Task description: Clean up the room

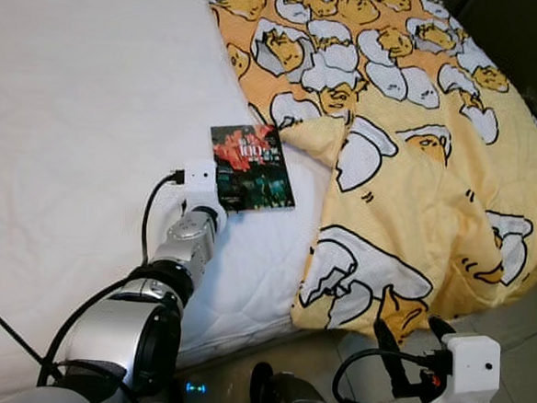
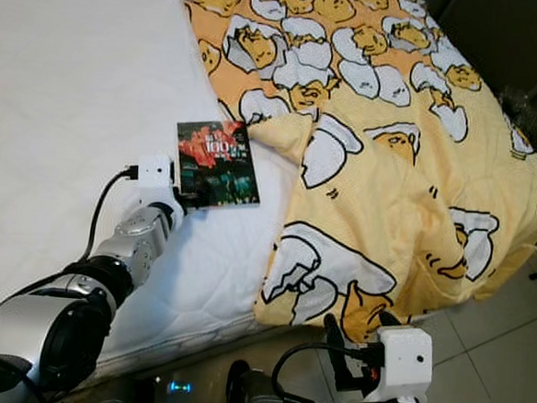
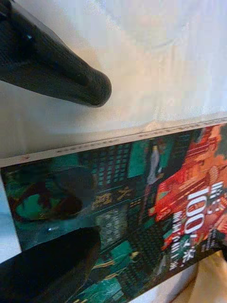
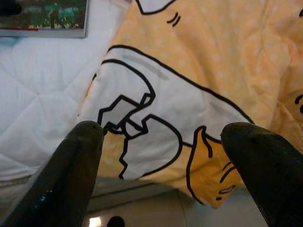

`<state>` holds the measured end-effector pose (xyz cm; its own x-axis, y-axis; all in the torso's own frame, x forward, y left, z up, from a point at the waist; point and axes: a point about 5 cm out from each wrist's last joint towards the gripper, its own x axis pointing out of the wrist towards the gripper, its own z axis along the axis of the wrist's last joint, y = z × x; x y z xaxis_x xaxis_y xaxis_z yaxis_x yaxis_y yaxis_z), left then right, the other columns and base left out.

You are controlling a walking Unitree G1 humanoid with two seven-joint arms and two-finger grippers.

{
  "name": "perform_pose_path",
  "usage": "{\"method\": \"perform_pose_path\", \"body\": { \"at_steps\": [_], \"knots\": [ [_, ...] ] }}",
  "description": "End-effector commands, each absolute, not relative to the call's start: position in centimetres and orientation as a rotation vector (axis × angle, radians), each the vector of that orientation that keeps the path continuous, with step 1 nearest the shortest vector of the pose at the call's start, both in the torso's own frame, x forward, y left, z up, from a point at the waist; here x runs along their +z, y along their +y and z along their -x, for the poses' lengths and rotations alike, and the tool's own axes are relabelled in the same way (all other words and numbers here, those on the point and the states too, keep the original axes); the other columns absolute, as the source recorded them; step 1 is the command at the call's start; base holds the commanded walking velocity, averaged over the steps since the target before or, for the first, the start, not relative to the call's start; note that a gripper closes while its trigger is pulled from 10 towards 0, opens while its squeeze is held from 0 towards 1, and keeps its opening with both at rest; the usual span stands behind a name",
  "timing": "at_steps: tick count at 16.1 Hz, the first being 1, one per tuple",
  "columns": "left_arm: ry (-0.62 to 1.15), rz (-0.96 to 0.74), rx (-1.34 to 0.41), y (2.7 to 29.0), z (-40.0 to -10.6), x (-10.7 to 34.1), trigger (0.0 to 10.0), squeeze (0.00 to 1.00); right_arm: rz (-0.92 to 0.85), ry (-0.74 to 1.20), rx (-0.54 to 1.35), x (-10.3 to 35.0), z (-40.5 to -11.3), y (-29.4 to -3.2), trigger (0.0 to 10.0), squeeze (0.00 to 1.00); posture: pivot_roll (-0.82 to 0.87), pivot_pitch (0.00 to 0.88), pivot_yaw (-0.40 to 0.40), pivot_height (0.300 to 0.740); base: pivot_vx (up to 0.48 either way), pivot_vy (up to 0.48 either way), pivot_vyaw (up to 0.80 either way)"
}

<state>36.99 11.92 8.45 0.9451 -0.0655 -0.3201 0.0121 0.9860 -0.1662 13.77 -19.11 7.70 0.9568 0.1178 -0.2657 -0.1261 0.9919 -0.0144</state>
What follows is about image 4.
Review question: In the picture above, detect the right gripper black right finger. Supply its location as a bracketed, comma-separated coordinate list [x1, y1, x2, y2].
[220, 122, 303, 227]

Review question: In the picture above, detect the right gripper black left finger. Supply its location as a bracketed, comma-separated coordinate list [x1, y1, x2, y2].
[0, 120, 106, 227]

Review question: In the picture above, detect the yellow egg cartoon quilt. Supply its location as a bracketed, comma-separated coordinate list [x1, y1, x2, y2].
[77, 0, 303, 209]

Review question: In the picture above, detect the white quilted mattress pad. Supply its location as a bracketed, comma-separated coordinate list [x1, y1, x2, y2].
[0, 0, 134, 181]

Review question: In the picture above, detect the dark cover book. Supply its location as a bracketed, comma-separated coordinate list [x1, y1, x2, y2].
[0, 0, 89, 39]

